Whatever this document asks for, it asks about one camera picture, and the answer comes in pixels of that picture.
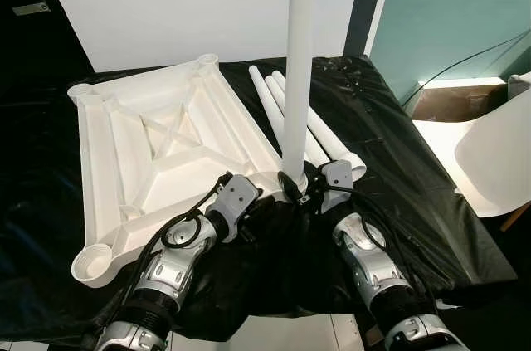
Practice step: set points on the small grey metal plate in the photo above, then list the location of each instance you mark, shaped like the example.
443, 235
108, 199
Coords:
31, 7

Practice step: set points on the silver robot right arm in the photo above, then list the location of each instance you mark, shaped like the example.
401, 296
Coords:
369, 264

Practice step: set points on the white shell chair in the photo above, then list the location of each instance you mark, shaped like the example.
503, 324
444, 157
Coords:
489, 152

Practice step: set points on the black table cloth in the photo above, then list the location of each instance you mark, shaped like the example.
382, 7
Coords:
415, 202

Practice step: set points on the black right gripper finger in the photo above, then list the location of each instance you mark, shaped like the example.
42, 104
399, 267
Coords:
292, 189

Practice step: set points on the white plastic table top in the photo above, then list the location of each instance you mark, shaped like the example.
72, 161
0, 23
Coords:
166, 143

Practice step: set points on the white bag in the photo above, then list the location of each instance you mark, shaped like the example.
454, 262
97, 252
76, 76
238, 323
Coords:
521, 81

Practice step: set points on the large white backdrop panel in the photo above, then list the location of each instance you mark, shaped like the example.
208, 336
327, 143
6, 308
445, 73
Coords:
166, 2

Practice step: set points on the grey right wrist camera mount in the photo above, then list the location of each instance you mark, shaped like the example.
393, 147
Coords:
336, 177

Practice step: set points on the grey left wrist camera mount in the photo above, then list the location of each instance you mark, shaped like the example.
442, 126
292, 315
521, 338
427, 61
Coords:
235, 197

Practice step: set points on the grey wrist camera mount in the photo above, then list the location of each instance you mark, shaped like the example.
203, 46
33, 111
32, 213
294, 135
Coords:
235, 197
336, 177

